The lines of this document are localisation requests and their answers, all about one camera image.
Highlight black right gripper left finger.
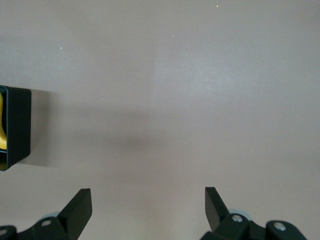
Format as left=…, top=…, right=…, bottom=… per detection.
left=0, top=188, right=93, bottom=240

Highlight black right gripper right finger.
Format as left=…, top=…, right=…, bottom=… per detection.
left=199, top=186, right=307, bottom=240

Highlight black plastic box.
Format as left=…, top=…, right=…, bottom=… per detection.
left=0, top=84, right=32, bottom=172

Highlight yellow banana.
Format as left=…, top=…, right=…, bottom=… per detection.
left=0, top=92, right=8, bottom=151

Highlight brown table mat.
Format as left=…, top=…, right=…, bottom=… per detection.
left=0, top=0, right=320, bottom=240

